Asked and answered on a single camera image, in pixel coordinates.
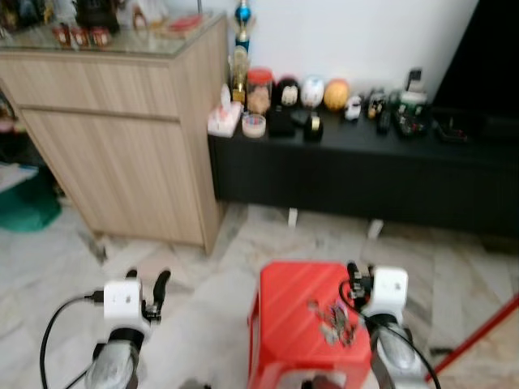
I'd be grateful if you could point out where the pink tissue box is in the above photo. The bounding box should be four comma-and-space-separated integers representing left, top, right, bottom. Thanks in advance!
207, 84, 245, 138

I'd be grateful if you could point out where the green plastic basin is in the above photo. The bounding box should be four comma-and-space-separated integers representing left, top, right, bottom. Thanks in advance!
0, 173, 62, 233

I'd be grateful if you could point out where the white round plush toy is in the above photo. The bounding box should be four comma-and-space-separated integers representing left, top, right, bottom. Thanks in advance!
301, 76, 326, 109

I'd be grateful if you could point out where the black statue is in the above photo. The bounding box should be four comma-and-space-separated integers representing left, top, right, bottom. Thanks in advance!
74, 0, 122, 36

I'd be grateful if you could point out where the black television screen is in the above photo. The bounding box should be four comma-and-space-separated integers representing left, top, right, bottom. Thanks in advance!
432, 0, 519, 124

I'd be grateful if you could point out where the light wooden cabinet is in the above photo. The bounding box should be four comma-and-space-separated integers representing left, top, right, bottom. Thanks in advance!
0, 15, 229, 254

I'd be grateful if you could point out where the red flat box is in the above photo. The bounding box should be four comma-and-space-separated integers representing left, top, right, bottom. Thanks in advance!
169, 14, 204, 34

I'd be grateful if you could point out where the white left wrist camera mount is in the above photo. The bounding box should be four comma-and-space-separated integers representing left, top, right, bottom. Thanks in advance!
103, 279, 152, 338

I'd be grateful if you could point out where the small black box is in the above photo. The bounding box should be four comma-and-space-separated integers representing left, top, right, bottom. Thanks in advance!
267, 107, 298, 138

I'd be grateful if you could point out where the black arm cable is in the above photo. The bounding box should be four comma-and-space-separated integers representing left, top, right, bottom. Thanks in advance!
39, 293, 106, 389
339, 280, 443, 389

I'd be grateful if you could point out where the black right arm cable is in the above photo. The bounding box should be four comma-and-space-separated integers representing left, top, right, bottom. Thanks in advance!
339, 280, 443, 389

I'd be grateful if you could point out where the gold trophy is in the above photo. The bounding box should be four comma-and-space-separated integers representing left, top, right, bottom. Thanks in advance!
230, 47, 249, 105

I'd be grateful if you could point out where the dark key bunch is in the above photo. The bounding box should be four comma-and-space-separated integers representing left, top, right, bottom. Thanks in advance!
306, 299, 345, 325

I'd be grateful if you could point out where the small white toy figure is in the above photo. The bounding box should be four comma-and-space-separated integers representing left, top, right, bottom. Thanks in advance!
344, 95, 364, 122

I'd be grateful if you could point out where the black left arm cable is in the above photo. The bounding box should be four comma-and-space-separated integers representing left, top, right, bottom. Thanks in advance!
39, 293, 106, 389

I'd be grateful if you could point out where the red pole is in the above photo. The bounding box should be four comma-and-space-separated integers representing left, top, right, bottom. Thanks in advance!
428, 295, 519, 383

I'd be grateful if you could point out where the black low console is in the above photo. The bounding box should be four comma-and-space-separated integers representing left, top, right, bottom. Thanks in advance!
208, 120, 519, 241

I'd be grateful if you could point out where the black round plush toy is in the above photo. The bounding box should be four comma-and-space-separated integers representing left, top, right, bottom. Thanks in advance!
273, 76, 302, 111

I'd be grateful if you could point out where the green white gadget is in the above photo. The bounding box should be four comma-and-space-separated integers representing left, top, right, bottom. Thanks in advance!
395, 68, 431, 139

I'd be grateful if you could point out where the black tape dispenser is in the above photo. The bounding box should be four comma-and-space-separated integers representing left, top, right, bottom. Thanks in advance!
303, 113, 324, 143

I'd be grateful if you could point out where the orange round plush toy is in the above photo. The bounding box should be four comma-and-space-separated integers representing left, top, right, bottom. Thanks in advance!
324, 78, 352, 113

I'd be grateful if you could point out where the black toy figure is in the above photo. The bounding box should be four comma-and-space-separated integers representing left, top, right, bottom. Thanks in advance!
366, 87, 389, 135

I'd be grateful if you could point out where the blue trophy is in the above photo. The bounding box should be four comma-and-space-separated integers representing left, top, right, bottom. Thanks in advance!
234, 0, 253, 49

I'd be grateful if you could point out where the red lidded snack jar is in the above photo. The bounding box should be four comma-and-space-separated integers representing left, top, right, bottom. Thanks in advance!
245, 68, 275, 115

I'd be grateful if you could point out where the red plastic stool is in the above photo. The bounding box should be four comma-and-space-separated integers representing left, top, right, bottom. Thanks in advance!
247, 260, 375, 389

